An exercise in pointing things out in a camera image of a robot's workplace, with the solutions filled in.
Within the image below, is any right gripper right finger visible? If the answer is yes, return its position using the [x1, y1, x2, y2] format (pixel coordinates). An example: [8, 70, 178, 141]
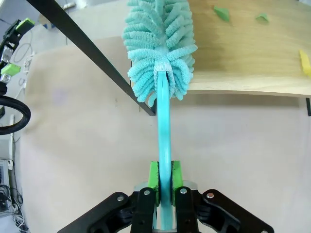
[171, 160, 275, 233]

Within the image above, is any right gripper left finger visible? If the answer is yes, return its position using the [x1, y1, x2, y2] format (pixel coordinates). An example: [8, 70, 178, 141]
[57, 160, 161, 233]

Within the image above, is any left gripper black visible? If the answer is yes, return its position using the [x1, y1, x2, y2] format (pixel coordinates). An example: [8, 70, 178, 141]
[0, 18, 35, 82]

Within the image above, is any teal microfibre duster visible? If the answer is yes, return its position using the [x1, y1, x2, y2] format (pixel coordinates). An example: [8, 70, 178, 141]
[122, 0, 198, 230]

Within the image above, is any grey electronics box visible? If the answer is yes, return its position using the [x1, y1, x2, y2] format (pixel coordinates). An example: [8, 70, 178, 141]
[0, 159, 14, 192]

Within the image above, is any yellow paper scrap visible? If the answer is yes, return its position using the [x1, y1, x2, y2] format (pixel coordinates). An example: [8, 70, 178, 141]
[298, 49, 311, 76]

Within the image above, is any green paper scrap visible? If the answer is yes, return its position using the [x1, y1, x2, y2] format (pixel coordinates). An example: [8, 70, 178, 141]
[213, 5, 231, 23]
[255, 12, 270, 23]

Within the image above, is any black cable loop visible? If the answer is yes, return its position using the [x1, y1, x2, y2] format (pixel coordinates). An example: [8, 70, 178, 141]
[0, 96, 32, 135]

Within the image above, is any tangle of floor cables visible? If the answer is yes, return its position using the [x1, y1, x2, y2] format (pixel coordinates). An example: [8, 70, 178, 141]
[0, 184, 27, 229]

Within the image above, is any black frame wooden shelf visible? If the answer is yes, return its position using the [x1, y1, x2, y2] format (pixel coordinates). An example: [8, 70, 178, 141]
[26, 0, 311, 117]

